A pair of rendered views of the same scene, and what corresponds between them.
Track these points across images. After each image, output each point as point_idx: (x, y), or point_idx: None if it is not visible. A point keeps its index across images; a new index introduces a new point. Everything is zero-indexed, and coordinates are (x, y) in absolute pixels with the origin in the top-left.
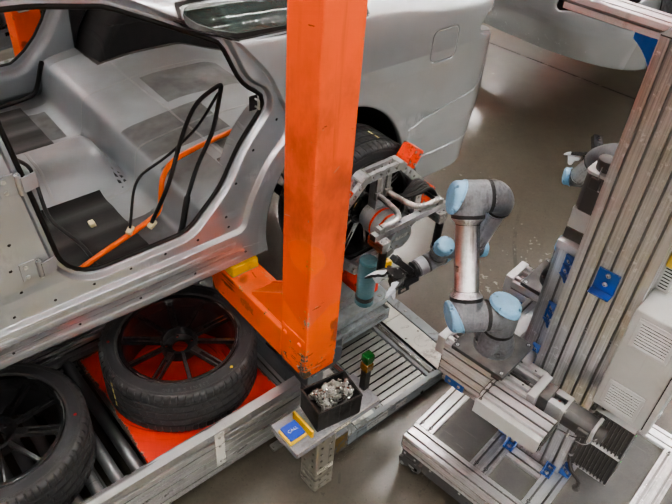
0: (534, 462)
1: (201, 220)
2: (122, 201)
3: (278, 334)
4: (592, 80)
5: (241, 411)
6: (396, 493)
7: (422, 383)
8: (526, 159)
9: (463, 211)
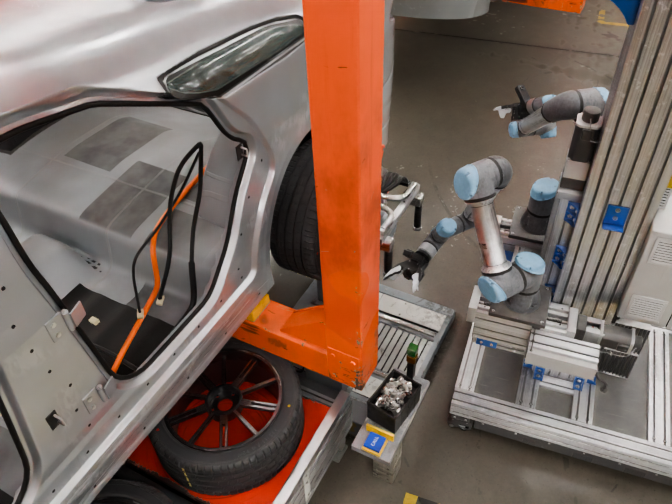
0: (564, 381)
1: (219, 281)
2: (108, 286)
3: (323, 359)
4: (427, 31)
5: (313, 442)
6: (459, 454)
7: (434, 349)
8: (411, 118)
9: (479, 194)
